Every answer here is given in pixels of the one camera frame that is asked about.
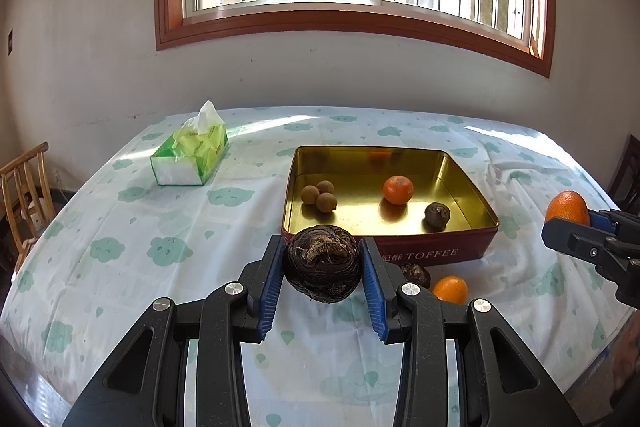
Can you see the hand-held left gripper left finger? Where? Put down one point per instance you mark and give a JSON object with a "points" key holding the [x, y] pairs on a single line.
{"points": [[267, 287]]}

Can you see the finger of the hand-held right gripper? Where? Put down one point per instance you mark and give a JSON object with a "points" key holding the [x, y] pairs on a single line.
{"points": [[570, 237], [602, 219]]}

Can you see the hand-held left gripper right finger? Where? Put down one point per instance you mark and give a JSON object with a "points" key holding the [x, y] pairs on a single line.
{"points": [[375, 292]]}

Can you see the orange mandarin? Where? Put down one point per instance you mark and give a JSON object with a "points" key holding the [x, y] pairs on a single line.
{"points": [[567, 207], [450, 289], [398, 189]]}

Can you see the dark water chestnut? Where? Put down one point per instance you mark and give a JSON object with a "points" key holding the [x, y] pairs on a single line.
{"points": [[417, 275], [437, 215], [321, 267]]}

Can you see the red gold metal tin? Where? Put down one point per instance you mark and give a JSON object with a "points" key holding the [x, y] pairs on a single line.
{"points": [[375, 212]]}

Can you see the brown longan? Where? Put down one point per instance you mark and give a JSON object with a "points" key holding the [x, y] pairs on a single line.
{"points": [[327, 203], [310, 194], [326, 187]]}

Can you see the dark wooden chair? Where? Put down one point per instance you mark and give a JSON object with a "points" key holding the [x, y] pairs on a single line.
{"points": [[627, 172]]}

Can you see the green tissue box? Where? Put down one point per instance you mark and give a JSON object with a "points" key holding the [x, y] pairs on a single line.
{"points": [[192, 152]]}

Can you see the white plush toy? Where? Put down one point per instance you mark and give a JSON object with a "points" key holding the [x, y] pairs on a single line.
{"points": [[32, 209]]}

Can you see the wooden bamboo chair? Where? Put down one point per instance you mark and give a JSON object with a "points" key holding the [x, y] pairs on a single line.
{"points": [[15, 187]]}

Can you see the dark wall switch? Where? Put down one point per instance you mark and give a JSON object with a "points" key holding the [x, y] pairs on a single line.
{"points": [[10, 41]]}

